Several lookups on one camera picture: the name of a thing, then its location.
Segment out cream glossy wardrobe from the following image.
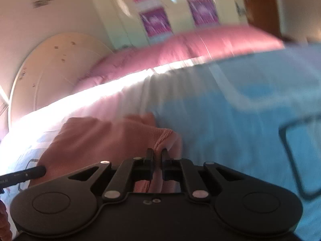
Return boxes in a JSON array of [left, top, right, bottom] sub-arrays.
[[92, 0, 248, 49]]

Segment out cream wooden headboard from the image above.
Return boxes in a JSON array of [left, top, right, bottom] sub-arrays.
[[8, 32, 113, 130]]

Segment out lower right purple poster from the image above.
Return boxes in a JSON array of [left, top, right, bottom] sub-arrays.
[[188, 0, 219, 27]]

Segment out brown wooden door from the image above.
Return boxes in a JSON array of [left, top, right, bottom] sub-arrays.
[[244, 0, 281, 38]]

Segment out pink pillow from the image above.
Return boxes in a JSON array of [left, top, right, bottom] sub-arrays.
[[72, 50, 131, 94]]

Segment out person left hand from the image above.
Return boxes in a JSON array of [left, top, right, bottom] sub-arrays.
[[0, 201, 12, 241]]

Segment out pink quilt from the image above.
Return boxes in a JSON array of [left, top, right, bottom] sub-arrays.
[[110, 25, 284, 72]]

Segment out lower left purple poster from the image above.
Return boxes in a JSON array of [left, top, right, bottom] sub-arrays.
[[139, 7, 172, 38]]

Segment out blue patterned bed sheet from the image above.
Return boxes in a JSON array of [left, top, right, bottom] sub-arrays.
[[1, 44, 320, 240]]

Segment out pink long sleeve shirt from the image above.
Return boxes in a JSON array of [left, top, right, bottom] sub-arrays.
[[29, 113, 182, 193]]

